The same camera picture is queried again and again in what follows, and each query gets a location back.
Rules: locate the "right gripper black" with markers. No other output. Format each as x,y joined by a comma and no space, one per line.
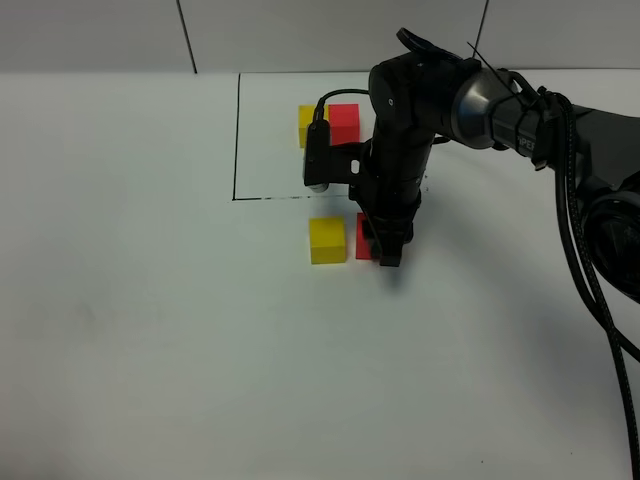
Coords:
389,182

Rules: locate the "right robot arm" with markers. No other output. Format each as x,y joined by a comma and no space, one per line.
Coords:
430,95

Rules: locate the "red template block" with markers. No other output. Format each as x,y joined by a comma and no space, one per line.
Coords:
344,120

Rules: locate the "yellow template block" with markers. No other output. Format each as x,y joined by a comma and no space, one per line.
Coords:
305,118

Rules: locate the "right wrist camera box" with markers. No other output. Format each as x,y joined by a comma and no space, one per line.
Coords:
326,164

